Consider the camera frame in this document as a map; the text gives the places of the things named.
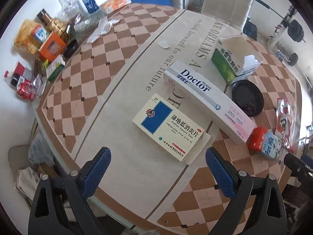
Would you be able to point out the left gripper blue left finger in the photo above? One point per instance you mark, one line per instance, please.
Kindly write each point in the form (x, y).
(92, 172)

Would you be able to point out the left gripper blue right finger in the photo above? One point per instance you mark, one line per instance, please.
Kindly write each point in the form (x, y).
(223, 172)

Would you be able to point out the blue white medicine box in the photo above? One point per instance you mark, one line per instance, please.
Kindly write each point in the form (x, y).
(171, 129)

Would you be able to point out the white Doctor toothpaste box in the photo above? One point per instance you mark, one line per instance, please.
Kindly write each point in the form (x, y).
(210, 100)

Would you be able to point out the black plastic cup lid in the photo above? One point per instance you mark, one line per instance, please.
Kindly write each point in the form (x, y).
(247, 96)

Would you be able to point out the green white carton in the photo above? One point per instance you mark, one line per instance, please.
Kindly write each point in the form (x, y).
(235, 58)

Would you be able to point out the red white snack wrapper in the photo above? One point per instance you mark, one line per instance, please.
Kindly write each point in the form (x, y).
(284, 123)

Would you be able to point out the small red blue milk carton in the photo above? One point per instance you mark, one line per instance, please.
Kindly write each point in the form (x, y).
(265, 142)

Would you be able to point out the red cola can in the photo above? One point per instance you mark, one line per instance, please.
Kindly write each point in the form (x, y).
(26, 91)

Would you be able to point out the checkered brown table mat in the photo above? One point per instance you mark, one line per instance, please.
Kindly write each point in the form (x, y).
(149, 91)

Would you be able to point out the green white small box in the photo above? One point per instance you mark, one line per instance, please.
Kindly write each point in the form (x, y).
(56, 66)

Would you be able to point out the orange gift box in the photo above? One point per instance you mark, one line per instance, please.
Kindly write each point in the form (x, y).
(51, 48)

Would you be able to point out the barbell weight bench rack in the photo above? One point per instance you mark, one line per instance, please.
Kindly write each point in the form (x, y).
(294, 30)

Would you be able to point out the small white paper scrap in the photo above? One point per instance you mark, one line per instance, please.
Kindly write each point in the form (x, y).
(163, 44)

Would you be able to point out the crumpled white tissue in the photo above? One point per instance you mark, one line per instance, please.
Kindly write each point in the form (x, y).
(103, 28)

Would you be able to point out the yellow snack bag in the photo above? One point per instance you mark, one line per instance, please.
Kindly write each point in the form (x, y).
(24, 39)

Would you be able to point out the blue label water bottle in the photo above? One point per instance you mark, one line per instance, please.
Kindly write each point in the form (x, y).
(93, 9)

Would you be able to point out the clear glass bottle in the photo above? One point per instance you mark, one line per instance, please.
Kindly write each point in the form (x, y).
(69, 10)

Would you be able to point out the orange tissue pack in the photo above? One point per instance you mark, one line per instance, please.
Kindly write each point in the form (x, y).
(112, 5)

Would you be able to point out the white leather dining chair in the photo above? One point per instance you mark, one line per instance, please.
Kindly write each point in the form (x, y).
(232, 12)

